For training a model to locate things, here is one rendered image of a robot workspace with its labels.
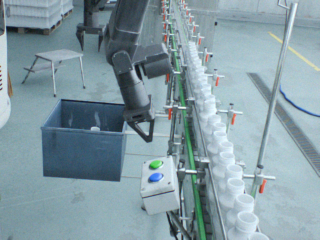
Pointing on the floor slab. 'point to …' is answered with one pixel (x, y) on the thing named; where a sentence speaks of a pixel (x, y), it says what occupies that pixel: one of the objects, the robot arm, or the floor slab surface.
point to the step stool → (57, 55)
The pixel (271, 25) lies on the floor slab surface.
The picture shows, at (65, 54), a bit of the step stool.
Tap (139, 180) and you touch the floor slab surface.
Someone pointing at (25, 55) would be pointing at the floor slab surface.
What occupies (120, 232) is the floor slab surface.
